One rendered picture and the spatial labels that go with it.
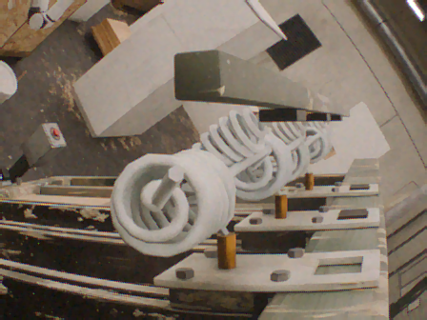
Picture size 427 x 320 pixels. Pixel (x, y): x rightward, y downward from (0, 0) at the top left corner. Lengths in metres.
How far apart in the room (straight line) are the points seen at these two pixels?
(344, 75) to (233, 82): 9.48
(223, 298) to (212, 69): 0.27
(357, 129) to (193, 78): 5.02
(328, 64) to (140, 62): 5.99
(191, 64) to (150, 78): 3.95
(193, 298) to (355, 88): 9.27
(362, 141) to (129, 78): 2.38
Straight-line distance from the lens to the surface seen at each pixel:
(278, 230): 0.64
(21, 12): 3.65
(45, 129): 2.11
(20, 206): 1.22
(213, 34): 4.01
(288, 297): 0.39
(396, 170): 9.64
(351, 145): 5.22
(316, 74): 9.74
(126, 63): 4.28
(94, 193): 1.76
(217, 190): 0.36
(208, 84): 0.20
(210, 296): 0.44
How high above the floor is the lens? 2.01
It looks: 18 degrees down
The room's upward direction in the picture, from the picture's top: 57 degrees clockwise
